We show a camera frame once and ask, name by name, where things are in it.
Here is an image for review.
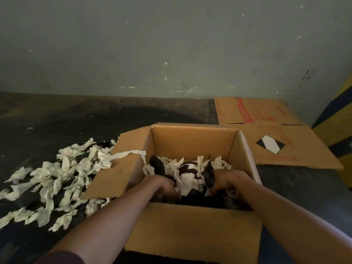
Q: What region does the person's right hand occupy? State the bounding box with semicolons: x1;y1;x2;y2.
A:
205;169;248;197

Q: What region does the person's left hand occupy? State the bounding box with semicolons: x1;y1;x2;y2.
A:
148;174;182;201

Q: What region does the pile of white paper shreds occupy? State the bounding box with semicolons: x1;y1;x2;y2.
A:
142;155;231;197
0;137;147;233

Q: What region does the brown cardboard box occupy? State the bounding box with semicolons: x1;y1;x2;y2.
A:
81;122;263;264

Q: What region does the person's left forearm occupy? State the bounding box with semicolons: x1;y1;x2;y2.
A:
51;176;163;264

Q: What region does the person's right forearm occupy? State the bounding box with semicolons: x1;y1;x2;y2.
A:
234;173;352;264

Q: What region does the flattened red-printed cardboard sheet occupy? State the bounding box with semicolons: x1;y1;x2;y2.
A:
214;96;344;171

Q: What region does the dark bottle with white label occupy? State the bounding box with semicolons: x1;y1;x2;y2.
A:
150;155;215;201

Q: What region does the yellow and black striped pillar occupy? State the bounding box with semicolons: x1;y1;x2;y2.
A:
312;74;352;187

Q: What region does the maroon sleeve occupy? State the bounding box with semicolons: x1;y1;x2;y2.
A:
36;250;86;264

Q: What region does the dark scuffed table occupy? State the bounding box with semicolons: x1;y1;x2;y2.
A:
0;92;352;264

